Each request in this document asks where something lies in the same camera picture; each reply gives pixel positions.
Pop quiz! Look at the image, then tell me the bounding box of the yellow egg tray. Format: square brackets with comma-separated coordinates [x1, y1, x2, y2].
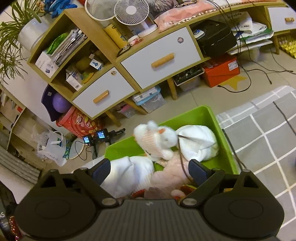
[278, 35, 296, 58]

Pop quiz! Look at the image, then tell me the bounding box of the purple ball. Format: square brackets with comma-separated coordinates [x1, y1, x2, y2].
[52, 92, 72, 113]

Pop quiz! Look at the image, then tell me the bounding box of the potted green plant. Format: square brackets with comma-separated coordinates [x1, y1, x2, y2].
[1, 0, 44, 85]

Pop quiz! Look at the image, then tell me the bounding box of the clear storage box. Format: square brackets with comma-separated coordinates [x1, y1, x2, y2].
[132, 86, 166, 113]

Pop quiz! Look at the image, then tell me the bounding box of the red snack bucket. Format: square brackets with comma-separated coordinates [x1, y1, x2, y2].
[56, 106, 105, 138]

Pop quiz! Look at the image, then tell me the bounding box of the black printer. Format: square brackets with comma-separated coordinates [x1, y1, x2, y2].
[192, 20, 237, 58]

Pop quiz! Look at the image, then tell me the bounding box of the burger bear plush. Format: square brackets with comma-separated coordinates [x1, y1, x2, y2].
[171, 184, 197, 202]

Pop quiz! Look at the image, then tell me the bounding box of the green plastic bin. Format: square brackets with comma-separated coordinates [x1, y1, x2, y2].
[104, 106, 238, 174]

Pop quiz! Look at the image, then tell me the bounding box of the white plastic bag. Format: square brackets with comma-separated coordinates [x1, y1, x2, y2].
[31, 125, 71, 167]

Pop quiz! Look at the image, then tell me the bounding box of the white desk fan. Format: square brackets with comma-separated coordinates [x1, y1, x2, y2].
[114, 0, 158, 38]

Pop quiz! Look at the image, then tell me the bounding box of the wooden drawer cabinet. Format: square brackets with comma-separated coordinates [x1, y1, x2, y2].
[28, 1, 295, 119]

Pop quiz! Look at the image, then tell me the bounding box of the pink fuzzy sock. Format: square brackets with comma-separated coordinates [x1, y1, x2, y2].
[144, 152, 192, 200]

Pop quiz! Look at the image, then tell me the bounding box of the grey checked tablecloth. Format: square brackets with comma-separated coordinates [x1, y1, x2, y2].
[216, 85, 295, 240]

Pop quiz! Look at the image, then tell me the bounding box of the red trimmed white glove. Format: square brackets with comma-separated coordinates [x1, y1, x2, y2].
[100, 156, 154, 198]

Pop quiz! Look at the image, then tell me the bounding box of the white duck plush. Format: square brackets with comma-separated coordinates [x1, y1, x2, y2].
[133, 120, 178, 162]

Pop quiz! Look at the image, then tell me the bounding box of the orange shoe box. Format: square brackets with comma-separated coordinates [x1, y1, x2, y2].
[202, 54, 240, 87]

